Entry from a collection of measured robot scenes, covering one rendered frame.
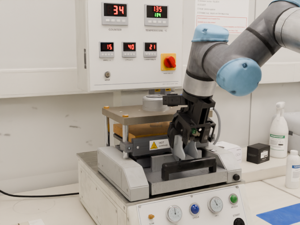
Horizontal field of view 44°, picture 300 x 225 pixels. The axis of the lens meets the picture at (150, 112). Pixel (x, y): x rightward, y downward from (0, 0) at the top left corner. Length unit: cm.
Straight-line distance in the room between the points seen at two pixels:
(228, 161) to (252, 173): 54
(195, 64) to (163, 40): 41
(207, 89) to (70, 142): 80
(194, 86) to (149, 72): 39
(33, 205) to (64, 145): 27
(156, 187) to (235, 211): 24
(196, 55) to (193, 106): 13
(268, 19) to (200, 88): 21
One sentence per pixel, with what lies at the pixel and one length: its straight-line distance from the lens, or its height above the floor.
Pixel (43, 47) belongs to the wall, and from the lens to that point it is 144.
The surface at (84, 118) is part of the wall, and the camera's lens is 150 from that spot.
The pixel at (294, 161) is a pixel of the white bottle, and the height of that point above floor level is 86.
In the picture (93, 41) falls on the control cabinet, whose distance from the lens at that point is 113.
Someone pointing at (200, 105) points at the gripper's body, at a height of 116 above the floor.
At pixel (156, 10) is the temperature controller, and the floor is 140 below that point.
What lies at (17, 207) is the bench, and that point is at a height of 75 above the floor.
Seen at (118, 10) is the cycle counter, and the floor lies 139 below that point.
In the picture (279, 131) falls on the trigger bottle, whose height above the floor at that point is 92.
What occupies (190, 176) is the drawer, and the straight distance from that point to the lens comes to 94.
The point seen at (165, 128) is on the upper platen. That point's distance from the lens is 106.
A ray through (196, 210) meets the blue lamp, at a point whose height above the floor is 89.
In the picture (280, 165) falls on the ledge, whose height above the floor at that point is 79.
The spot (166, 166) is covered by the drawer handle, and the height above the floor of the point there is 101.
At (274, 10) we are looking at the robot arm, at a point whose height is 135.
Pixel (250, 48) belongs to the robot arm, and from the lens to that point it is 73.
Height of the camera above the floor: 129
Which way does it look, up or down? 10 degrees down
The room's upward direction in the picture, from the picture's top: straight up
